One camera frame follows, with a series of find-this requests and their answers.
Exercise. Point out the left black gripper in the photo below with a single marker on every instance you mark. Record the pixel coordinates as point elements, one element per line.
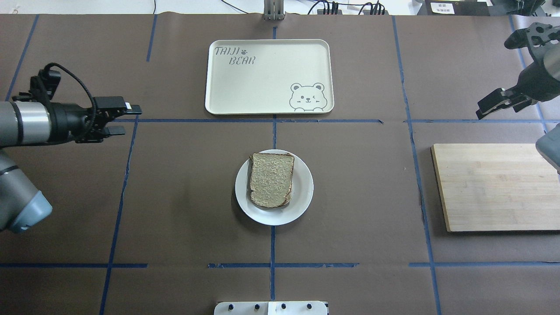
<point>70,122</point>

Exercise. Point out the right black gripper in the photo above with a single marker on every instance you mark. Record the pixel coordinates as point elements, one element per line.
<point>534,81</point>

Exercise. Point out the brown bread slice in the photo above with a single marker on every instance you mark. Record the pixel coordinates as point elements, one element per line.
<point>270,180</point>

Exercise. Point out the white round plate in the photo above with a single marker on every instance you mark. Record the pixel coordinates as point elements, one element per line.
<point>301,194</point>

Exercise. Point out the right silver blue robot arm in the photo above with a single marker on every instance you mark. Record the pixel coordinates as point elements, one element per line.
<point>548,145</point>

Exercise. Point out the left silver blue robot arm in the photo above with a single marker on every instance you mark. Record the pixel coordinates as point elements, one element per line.
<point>34,124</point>

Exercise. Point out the light wooden cutting board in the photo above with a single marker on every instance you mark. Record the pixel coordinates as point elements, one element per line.
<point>496,187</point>

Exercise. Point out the black rectangular box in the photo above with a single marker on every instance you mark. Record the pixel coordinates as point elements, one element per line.
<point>454,8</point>

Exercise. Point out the cream bear serving tray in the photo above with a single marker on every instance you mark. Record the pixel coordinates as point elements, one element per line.
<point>269,76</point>

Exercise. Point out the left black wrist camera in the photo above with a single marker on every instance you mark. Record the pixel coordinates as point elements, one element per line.
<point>42,87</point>

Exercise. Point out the aluminium frame post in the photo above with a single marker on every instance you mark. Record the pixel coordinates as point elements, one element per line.
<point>273,10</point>

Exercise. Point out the white camera mast with base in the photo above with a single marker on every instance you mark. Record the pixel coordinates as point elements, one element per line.
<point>271,308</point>

